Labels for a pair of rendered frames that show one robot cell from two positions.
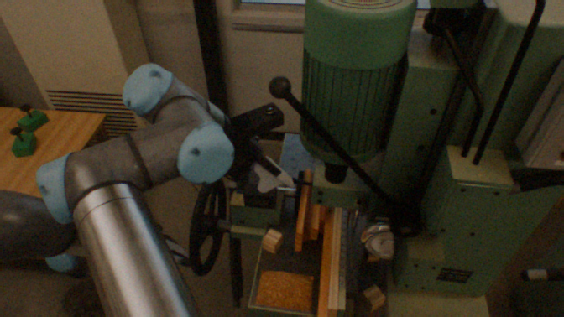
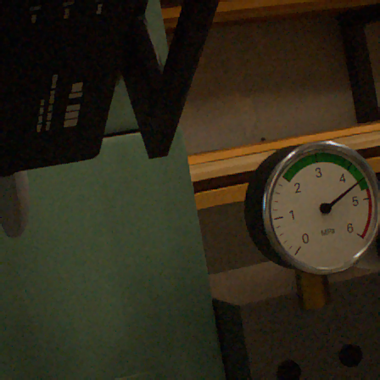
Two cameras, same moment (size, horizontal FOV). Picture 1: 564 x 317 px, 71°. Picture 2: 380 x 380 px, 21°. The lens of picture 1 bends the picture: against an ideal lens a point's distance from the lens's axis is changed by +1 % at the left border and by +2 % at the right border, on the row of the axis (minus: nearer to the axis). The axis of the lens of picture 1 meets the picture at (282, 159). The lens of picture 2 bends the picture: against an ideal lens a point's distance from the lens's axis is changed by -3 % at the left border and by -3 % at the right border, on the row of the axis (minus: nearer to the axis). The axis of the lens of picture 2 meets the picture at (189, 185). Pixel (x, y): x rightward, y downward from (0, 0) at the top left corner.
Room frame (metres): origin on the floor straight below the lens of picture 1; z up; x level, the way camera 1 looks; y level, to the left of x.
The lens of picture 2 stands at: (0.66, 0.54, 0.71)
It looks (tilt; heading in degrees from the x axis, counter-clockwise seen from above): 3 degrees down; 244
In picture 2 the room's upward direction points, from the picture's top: 10 degrees counter-clockwise
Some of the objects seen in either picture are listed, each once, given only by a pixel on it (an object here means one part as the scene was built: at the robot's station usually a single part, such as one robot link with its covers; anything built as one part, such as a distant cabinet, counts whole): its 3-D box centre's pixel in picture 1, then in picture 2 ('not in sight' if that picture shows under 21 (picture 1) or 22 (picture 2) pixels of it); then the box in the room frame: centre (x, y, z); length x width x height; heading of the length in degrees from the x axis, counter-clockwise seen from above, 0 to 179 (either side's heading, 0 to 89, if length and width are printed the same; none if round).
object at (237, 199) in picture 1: (260, 198); not in sight; (0.69, 0.06, 0.92); 0.15 x 0.13 x 0.09; 172
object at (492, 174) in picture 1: (463, 194); not in sight; (0.44, -0.32, 1.23); 0.09 x 0.08 x 0.15; 82
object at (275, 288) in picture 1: (285, 287); not in sight; (0.43, -0.01, 0.91); 0.12 x 0.09 x 0.03; 82
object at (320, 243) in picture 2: not in sight; (312, 226); (0.40, 0.12, 0.65); 0.06 x 0.04 x 0.08; 172
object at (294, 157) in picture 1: (290, 211); not in sight; (0.67, -0.02, 0.87); 0.61 x 0.30 x 0.06; 172
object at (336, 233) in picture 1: (337, 205); not in sight; (0.65, -0.15, 0.93); 0.60 x 0.02 x 0.05; 172
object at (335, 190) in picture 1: (341, 190); not in sight; (0.62, -0.14, 1.03); 0.14 x 0.07 x 0.09; 82
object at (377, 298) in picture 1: (373, 298); not in sight; (0.45, -0.23, 0.82); 0.04 x 0.04 x 0.04; 31
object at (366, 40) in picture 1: (349, 75); not in sight; (0.62, -0.12, 1.35); 0.18 x 0.18 x 0.31
